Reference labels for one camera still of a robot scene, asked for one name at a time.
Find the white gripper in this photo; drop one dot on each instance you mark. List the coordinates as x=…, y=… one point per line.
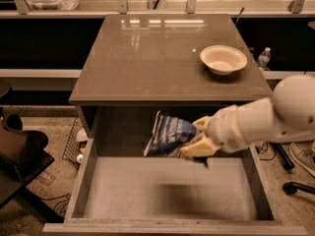
x=223, y=128

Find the blue chip bag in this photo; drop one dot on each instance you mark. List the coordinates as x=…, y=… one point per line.
x=170, y=135

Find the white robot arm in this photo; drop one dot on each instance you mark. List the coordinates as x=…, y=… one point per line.
x=288, y=115

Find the open grey top drawer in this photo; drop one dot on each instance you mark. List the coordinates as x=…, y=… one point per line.
x=120, y=192

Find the white bowl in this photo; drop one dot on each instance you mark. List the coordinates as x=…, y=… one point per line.
x=223, y=60

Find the black chair base leg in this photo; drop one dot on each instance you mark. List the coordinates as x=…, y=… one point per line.
x=287, y=163

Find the clear water bottle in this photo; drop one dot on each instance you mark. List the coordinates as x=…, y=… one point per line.
x=264, y=59

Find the black caster leg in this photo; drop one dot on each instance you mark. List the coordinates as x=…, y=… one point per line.
x=291, y=188

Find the grey sneaker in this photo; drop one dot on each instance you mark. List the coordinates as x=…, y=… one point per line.
x=304, y=157

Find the grey cabinet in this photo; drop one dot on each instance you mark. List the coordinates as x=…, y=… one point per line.
x=142, y=63

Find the brown chair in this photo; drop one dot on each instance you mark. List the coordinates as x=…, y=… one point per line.
x=22, y=156

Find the wire basket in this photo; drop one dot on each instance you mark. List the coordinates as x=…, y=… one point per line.
x=72, y=148

